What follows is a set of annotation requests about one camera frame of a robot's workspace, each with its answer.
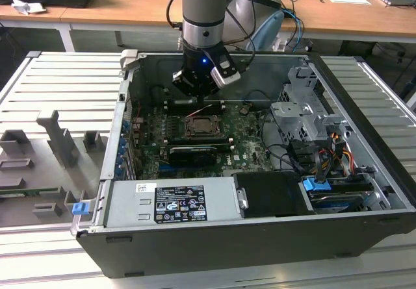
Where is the silver CPU locking lever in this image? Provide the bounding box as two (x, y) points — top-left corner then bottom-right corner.
(190, 105), (214, 116)

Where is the silver CPU socket cover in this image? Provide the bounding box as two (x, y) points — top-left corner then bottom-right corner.
(184, 115), (220, 137)

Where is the CPU socket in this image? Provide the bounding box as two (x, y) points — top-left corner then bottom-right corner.
(181, 113), (226, 140)

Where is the green RAM stick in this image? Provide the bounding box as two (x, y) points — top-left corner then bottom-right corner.
(167, 142), (230, 151)
(0, 187), (61, 196)

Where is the black graphics card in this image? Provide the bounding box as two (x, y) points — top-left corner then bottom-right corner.
(167, 145), (218, 169)

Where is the wooden office desk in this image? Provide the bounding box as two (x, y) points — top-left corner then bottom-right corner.
(0, 0), (416, 45)

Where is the green motherboard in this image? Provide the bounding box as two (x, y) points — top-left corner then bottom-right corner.
(131, 102), (277, 179)

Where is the silver disk bay cage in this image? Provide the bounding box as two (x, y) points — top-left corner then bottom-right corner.
(269, 66), (352, 147)

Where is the silver power supply unit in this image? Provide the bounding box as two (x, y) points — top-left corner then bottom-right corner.
(105, 177), (250, 230)

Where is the grey parts rack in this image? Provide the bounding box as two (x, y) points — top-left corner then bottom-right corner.
(0, 108), (111, 228)

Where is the blue disk carrier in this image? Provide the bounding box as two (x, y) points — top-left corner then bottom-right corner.
(302, 177), (331, 192)

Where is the blue case latch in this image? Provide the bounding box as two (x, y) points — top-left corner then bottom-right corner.
(71, 201), (90, 217)

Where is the black open PC case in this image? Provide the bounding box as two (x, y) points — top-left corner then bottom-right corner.
(70, 49), (416, 279)

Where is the crumpled white paper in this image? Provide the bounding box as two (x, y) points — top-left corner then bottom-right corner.
(11, 0), (46, 16)

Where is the black hard disk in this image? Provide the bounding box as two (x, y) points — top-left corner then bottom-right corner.
(307, 186), (373, 210)

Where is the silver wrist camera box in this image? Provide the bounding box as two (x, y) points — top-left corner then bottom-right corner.
(209, 55), (242, 90)

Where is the thin black looped wire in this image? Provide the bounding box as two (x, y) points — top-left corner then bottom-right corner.
(243, 89), (274, 107)

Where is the thick black wire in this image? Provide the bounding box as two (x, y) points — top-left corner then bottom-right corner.
(259, 108), (303, 176)

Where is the blue cable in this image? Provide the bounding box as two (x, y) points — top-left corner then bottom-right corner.
(281, 8), (305, 51)

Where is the black wire connector block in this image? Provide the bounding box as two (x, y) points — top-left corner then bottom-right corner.
(287, 141), (318, 173)

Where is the black flat disk wire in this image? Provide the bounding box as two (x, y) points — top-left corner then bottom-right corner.
(313, 145), (326, 184)

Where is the yellow red wire bundle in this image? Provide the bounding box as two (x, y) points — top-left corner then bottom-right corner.
(320, 132), (355, 176)

